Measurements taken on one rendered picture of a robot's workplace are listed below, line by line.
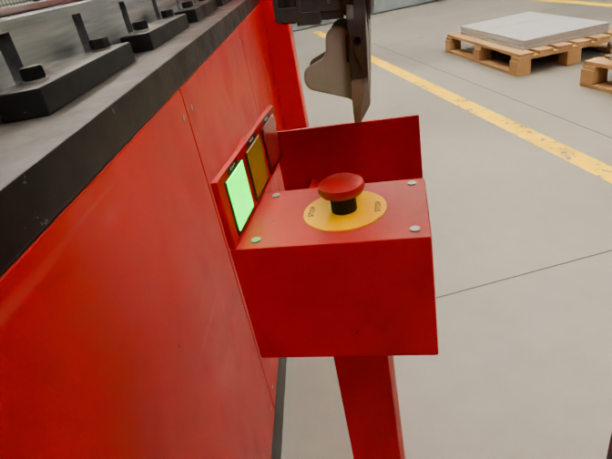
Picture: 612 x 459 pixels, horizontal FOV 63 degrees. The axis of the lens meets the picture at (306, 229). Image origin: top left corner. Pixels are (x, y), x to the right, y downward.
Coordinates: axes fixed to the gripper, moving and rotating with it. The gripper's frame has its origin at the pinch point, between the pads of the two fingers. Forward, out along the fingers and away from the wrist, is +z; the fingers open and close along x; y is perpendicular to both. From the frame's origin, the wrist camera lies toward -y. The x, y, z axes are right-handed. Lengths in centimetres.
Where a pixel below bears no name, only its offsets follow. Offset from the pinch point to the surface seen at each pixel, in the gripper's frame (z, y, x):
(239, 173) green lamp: 2.0, 10.0, 10.5
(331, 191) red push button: 3.3, 2.2, 11.5
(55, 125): -1.2, 29.5, 5.4
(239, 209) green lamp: 4.2, 9.8, 12.8
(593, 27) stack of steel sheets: 53, -136, -340
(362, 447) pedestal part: 40.0, 1.0, 8.1
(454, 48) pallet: 76, -53, -418
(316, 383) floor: 86, 17, -43
